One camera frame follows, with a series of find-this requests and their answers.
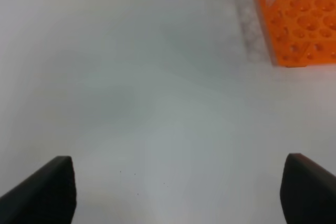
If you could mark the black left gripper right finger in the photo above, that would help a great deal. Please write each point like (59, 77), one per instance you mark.
(307, 192)

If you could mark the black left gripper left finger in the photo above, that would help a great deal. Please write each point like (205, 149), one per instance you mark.
(49, 195)

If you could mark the orange test tube rack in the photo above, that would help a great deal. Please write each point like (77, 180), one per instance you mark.
(299, 33)

